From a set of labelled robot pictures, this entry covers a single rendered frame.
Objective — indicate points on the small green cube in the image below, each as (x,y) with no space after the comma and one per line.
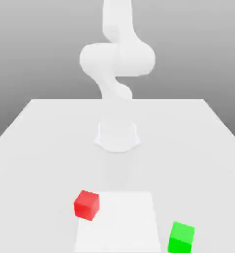
(181,238)

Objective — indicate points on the small red cube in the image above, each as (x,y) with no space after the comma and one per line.
(86,205)

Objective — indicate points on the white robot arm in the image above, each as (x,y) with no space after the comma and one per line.
(117,59)

